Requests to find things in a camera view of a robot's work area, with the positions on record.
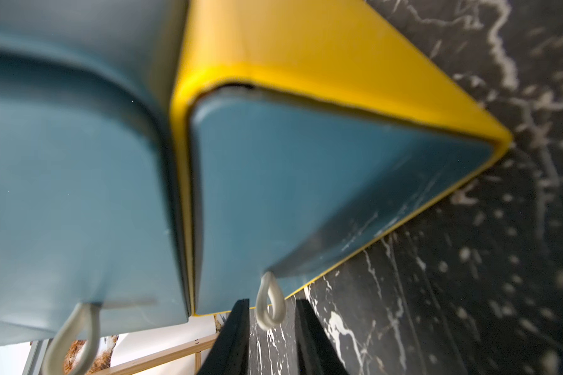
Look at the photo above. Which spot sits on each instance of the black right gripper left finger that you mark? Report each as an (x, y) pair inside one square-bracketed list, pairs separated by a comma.
[(230, 353)]

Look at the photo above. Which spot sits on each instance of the teal bottom drawer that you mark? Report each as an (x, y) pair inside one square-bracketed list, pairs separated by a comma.
[(292, 186)]

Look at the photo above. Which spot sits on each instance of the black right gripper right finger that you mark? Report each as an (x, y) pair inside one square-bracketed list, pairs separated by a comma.
[(315, 352)]

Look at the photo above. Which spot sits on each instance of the white drawer pull loop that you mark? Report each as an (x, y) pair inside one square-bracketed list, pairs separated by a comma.
[(270, 303), (84, 318)]

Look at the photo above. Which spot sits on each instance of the teal drawer cabinet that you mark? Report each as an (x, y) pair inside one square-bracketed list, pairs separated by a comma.
[(167, 55)]

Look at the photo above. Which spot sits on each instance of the wooden corner shelf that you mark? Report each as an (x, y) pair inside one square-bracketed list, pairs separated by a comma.
[(194, 348)]

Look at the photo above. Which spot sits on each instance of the teal drawer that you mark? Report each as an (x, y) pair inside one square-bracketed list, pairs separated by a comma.
[(85, 214), (292, 186)]

